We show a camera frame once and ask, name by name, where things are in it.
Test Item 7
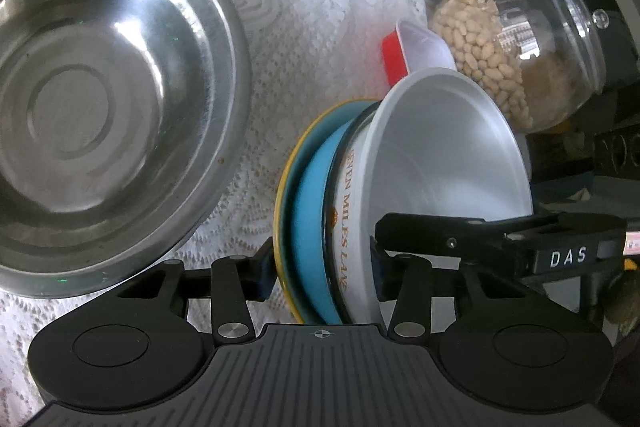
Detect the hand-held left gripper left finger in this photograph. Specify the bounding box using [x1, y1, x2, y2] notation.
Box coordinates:
[117, 241, 277, 343]

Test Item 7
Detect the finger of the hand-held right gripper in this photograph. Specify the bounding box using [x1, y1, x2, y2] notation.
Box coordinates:
[375, 213, 521, 264]

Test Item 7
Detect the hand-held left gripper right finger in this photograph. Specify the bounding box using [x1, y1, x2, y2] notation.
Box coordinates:
[371, 247, 531, 340]

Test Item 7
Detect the blue bowl yellow rim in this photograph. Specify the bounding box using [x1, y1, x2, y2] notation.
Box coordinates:
[274, 99, 381, 325]

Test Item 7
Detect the white printed bowl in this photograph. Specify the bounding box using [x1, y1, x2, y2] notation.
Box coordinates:
[325, 67, 533, 325]

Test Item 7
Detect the stainless steel bowl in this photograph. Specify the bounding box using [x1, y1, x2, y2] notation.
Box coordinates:
[0, 0, 252, 299]

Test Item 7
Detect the red and white plastic container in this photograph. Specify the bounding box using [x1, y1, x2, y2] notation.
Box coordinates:
[381, 19, 458, 88]

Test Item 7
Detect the glass jar of peanuts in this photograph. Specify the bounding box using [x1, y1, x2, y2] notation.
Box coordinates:
[431, 0, 608, 132]

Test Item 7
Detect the white lace tablecloth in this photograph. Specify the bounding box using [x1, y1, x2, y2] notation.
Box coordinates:
[0, 0, 431, 408]

